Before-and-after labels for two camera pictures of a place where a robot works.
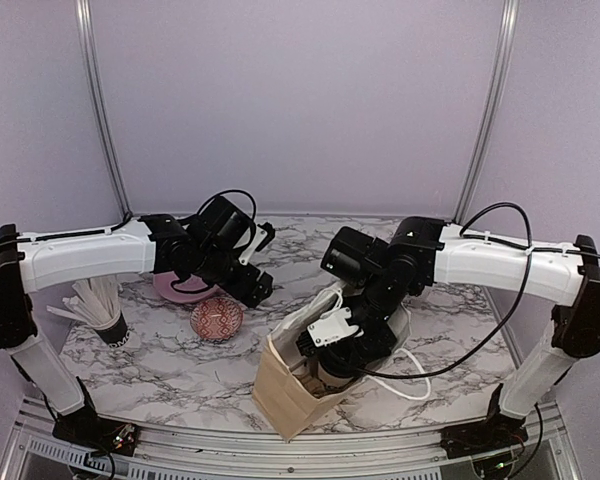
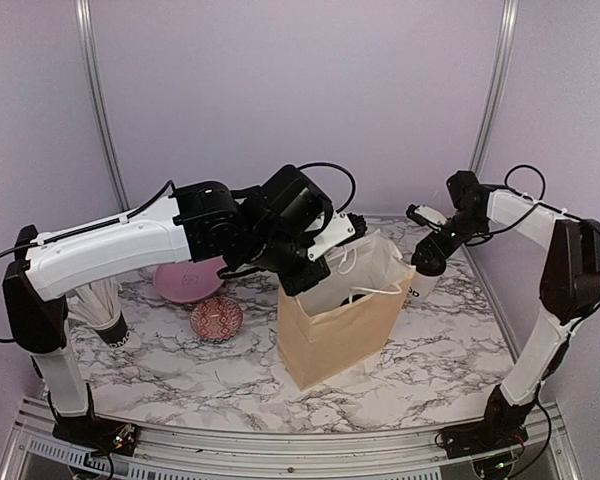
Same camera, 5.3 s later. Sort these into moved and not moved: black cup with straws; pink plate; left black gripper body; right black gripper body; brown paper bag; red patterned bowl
Moved: brown paper bag; left black gripper body; right black gripper body
Not moved: red patterned bowl; pink plate; black cup with straws
